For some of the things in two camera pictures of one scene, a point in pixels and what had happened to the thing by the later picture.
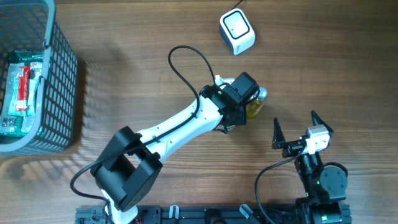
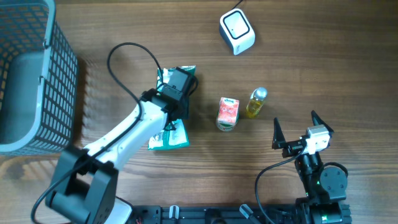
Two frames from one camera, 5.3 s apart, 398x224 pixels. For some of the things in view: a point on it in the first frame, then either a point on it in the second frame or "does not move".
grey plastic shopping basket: x=29 y=25 does not move
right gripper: x=291 y=147 does not move
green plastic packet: x=21 y=74 → x=175 y=135
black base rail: x=214 y=214 does not move
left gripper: x=236 y=108 → x=180 y=107
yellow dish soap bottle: x=253 y=108 does not move
